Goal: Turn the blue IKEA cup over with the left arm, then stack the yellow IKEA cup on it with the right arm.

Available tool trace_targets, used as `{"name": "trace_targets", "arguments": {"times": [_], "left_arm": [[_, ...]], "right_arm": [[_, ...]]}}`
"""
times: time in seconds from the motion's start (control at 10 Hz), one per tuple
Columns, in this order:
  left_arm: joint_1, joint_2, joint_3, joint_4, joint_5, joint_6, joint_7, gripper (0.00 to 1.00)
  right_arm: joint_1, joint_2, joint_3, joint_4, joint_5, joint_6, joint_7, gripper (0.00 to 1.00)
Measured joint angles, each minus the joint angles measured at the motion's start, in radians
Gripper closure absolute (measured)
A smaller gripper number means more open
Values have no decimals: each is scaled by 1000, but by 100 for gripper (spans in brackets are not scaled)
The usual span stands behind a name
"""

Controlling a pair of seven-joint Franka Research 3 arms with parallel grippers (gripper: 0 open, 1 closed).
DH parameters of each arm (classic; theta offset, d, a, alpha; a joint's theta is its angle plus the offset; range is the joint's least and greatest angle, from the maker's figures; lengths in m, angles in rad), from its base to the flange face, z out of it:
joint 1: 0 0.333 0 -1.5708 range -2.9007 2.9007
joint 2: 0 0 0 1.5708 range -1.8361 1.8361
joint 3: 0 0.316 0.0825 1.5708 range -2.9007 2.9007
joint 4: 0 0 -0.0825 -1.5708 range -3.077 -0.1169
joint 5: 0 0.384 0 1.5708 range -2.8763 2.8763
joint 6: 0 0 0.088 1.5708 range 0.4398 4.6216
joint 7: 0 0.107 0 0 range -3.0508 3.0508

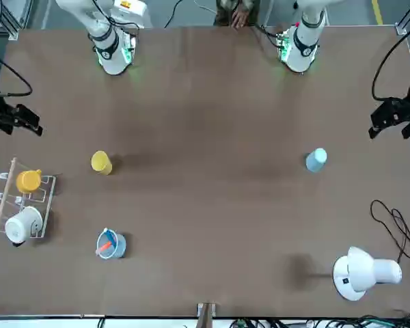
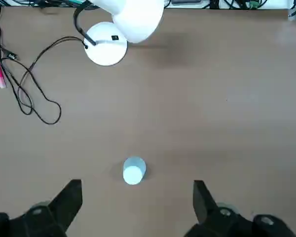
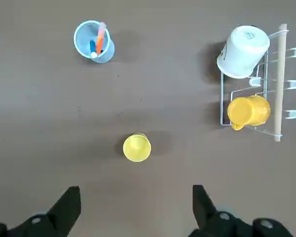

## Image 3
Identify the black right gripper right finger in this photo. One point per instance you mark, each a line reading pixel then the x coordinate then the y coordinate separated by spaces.
pixel 212 222

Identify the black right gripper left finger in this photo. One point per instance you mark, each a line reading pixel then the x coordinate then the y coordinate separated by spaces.
pixel 59 217

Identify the yellow plastic IKEA cup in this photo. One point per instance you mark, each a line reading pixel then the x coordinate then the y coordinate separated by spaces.
pixel 136 148

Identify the yellow mug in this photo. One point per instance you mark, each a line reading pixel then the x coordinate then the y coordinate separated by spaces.
pixel 246 111

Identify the white rack with wooden rod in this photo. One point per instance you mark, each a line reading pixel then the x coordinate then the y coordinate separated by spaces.
pixel 281 74

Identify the white ceramic mug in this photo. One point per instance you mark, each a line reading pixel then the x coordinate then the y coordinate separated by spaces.
pixel 241 51

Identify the blue pen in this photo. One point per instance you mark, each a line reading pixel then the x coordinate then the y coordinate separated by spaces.
pixel 92 46

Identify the clear blue plastic beaker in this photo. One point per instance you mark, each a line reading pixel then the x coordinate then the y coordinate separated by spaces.
pixel 84 37

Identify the orange pen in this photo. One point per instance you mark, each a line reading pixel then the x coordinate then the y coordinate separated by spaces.
pixel 100 39

